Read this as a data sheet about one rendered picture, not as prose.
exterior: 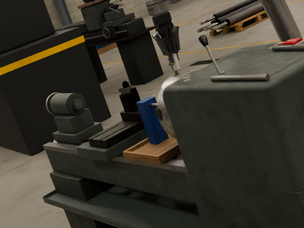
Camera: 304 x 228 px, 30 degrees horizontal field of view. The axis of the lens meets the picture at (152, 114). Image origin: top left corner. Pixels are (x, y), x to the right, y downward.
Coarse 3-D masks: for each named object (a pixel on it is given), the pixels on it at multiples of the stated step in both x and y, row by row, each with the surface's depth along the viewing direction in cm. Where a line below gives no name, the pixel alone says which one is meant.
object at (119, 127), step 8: (112, 128) 303; (120, 128) 298; (128, 128) 294; (136, 128) 297; (96, 136) 299; (104, 136) 294; (112, 136) 289; (120, 136) 291; (128, 136) 294; (96, 144) 295; (104, 144) 288; (112, 144) 288
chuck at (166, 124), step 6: (180, 72) 249; (168, 78) 249; (174, 78) 245; (162, 84) 248; (168, 84) 245; (162, 90) 246; (162, 96) 244; (162, 102) 243; (162, 108) 243; (162, 114) 244; (162, 120) 246; (168, 120) 242; (162, 126) 248; (168, 126) 245; (168, 132) 249
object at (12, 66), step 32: (0, 0) 701; (32, 0) 723; (0, 32) 703; (32, 32) 725; (64, 32) 707; (0, 64) 665; (32, 64) 685; (64, 64) 707; (0, 96) 691; (32, 96) 687; (96, 96) 733; (0, 128) 754; (32, 128) 689
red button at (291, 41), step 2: (294, 38) 224; (296, 38) 223; (298, 38) 222; (300, 38) 222; (288, 40) 225; (290, 40) 223; (292, 40) 222; (294, 40) 221; (296, 40) 220; (298, 40) 221; (300, 40) 221; (284, 42) 224; (286, 42) 223; (288, 42) 222; (290, 42) 220; (292, 42) 219; (294, 42) 219; (296, 42) 220; (298, 42) 221; (282, 44) 223; (284, 44) 223; (286, 44) 222; (288, 44) 221; (290, 44) 220; (292, 44) 219; (294, 44) 220
